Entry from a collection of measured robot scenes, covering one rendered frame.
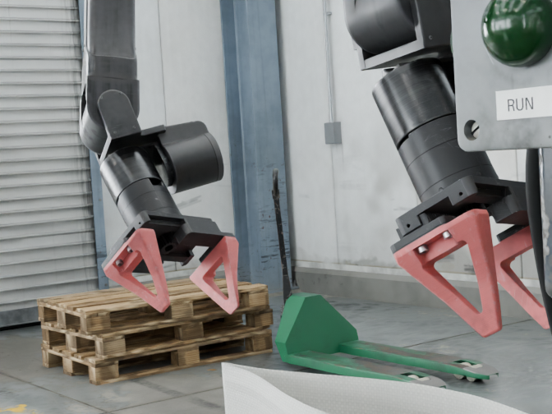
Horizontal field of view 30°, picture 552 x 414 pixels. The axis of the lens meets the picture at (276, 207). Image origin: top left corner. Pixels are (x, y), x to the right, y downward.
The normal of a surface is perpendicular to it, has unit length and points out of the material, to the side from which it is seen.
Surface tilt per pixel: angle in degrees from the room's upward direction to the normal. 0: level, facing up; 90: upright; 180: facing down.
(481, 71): 90
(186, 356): 90
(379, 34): 137
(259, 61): 90
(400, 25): 131
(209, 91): 90
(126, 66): 69
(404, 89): 77
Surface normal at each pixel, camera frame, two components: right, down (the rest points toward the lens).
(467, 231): -0.45, 0.28
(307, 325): 0.55, -0.25
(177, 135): 0.29, -0.35
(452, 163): -0.15, -0.29
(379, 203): -0.81, 0.08
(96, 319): 0.53, 0.01
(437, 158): -0.45, -0.14
